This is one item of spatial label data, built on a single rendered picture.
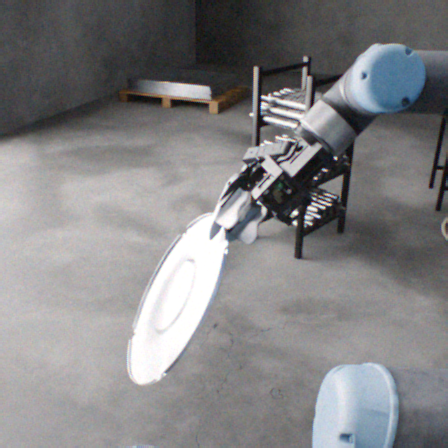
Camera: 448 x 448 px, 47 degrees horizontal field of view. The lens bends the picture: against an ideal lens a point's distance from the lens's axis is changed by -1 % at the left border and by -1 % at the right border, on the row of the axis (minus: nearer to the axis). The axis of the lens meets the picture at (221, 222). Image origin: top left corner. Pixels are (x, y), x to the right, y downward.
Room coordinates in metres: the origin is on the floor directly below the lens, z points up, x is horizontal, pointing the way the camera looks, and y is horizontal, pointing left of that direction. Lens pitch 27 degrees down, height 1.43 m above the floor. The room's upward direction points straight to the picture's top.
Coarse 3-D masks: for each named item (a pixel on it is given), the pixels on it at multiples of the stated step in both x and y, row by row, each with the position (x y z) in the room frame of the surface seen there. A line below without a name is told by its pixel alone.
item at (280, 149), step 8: (272, 144) 0.75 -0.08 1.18; (280, 144) 0.73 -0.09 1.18; (288, 144) 0.71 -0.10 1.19; (248, 152) 0.79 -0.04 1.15; (256, 152) 0.76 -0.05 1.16; (264, 152) 0.74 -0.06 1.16; (272, 152) 0.73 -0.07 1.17; (280, 152) 0.71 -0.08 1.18; (288, 152) 0.71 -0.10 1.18; (248, 160) 0.77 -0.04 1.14; (256, 160) 0.76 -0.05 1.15
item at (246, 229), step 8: (248, 208) 0.70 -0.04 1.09; (256, 208) 0.70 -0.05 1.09; (264, 208) 0.69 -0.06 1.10; (240, 216) 0.71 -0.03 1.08; (248, 216) 0.69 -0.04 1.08; (256, 216) 0.69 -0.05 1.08; (264, 216) 0.68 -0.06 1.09; (240, 224) 0.69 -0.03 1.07; (248, 224) 0.69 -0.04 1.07; (256, 224) 0.68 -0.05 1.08; (232, 232) 0.69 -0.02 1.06; (240, 232) 0.68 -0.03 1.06; (248, 232) 0.67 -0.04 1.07; (256, 232) 0.66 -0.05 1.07; (232, 240) 0.69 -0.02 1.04; (248, 240) 0.66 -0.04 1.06
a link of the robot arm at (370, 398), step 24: (336, 384) 0.36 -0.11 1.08; (360, 384) 0.34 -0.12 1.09; (384, 384) 0.34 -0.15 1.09; (408, 384) 0.34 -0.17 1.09; (432, 384) 0.34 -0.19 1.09; (336, 408) 0.33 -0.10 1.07; (360, 408) 0.32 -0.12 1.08; (384, 408) 0.32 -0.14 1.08; (408, 408) 0.32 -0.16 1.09; (432, 408) 0.32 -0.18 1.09; (336, 432) 0.32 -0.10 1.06; (360, 432) 0.31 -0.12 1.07; (384, 432) 0.30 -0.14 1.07; (408, 432) 0.30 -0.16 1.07; (432, 432) 0.30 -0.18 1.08
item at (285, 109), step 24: (264, 72) 2.60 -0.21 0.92; (264, 96) 2.66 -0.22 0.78; (288, 96) 2.61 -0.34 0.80; (312, 96) 2.34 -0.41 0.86; (264, 120) 2.57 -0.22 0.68; (288, 120) 2.48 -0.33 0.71; (264, 144) 2.66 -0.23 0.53; (336, 168) 2.49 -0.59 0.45; (312, 192) 2.59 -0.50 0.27; (312, 216) 2.39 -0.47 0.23; (336, 216) 2.58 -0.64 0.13
